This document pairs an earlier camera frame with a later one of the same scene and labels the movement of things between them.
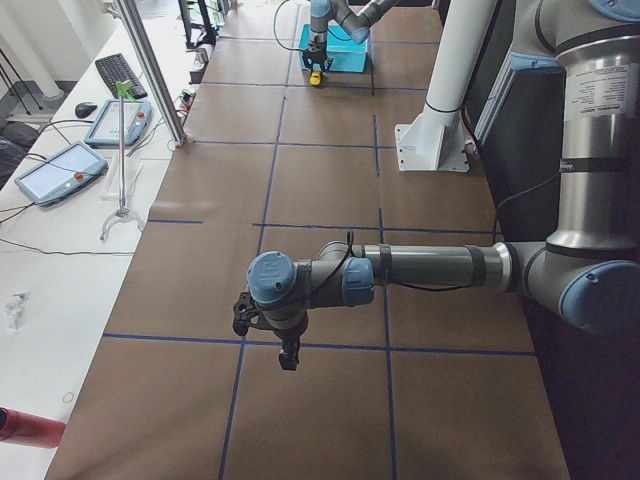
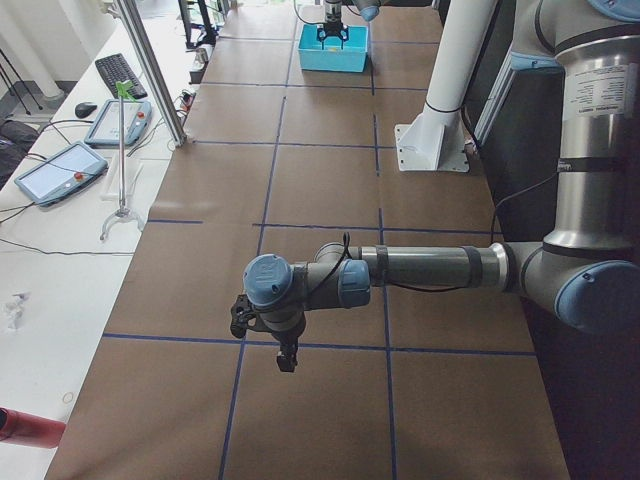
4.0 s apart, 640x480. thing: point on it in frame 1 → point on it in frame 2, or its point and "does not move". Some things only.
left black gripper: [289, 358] does not move
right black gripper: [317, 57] → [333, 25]
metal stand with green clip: [123, 90] does not move
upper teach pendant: [105, 130] does not move
